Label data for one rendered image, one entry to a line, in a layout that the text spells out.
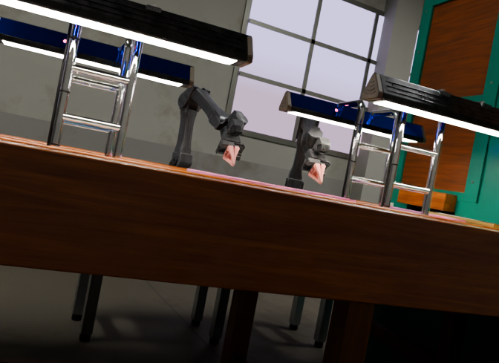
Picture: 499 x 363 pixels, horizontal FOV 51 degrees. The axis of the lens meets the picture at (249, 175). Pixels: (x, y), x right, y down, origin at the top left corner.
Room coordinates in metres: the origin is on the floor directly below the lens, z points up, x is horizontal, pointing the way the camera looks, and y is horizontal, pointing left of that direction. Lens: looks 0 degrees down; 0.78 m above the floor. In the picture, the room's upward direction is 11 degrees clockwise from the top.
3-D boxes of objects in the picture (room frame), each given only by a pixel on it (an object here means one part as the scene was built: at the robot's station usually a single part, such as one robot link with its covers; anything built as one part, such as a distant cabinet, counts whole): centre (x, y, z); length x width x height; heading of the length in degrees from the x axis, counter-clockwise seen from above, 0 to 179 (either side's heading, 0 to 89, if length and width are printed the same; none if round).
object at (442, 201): (2.22, -0.75, 0.83); 0.30 x 0.06 x 0.07; 21
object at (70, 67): (1.21, 0.38, 0.90); 0.20 x 0.19 x 0.45; 111
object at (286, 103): (2.00, -0.36, 1.08); 0.62 x 0.08 x 0.07; 111
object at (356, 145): (1.93, -0.39, 0.90); 0.20 x 0.19 x 0.45; 111
